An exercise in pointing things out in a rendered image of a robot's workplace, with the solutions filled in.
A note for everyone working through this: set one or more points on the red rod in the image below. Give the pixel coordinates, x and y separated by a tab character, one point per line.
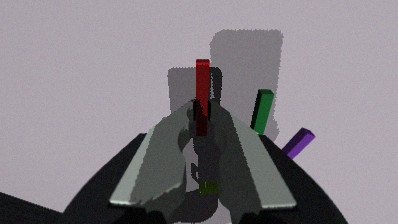
202	86

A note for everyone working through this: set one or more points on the purple rod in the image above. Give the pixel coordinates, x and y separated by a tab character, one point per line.
298	142

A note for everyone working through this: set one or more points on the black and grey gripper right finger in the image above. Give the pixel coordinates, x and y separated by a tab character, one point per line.
255	175

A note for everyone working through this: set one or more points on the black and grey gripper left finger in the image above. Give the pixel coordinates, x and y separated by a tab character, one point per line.
148	174

